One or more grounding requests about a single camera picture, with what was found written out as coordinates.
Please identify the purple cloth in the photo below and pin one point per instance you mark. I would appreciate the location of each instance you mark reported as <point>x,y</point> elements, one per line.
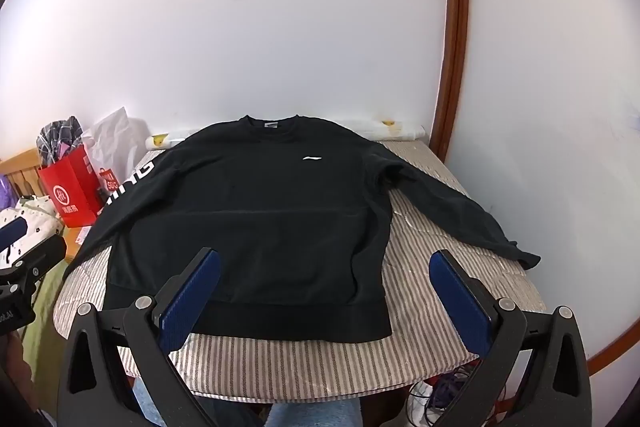
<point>5,192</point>

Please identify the brown wooden door frame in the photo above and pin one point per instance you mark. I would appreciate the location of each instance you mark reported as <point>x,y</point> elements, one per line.
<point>457,57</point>

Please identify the person's blue jeans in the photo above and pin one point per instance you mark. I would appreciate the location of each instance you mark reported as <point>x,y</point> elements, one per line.
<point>310,414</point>

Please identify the brown wooden skirting board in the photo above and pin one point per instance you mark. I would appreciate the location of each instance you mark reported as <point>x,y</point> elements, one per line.
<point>615,342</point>

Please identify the plaid cloth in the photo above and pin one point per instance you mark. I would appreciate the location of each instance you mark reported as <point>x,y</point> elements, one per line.
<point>57,134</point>

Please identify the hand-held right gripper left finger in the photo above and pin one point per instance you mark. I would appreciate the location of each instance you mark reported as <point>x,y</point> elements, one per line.
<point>192,297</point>

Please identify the green bed sheet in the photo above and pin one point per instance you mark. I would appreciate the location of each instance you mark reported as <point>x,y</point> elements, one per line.
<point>42,322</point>

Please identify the rolled white yellow-print bedding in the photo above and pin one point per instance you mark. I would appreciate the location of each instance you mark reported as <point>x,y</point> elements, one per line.
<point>400,129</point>

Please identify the white dotted cloth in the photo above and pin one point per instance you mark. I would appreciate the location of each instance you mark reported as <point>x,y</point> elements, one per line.
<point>35,212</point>

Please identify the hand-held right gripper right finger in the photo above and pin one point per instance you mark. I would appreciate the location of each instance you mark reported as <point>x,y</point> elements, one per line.
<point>460,302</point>

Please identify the large red paper bag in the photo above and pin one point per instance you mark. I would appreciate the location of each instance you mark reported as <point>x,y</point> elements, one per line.
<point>67,192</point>

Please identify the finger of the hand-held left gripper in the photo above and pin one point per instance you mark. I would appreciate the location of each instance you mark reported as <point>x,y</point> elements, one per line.
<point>12,229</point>
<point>35,257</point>

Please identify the white plastic bag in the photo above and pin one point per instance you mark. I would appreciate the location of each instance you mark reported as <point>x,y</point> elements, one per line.
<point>112,137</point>

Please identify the black sweatshirt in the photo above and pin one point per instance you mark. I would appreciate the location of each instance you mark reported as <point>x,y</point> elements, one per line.
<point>250,217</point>

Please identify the small red paper bag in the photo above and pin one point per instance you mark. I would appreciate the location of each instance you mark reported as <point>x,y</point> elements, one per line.
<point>106,184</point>

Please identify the orange box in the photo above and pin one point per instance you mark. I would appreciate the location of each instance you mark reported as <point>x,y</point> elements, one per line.
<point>77,239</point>

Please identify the striped mattress pad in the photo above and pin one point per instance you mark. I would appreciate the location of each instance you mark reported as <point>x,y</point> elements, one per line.
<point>425,227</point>

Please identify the wooden headboard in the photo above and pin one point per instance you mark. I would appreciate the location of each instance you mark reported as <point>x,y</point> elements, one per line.
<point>20,172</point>

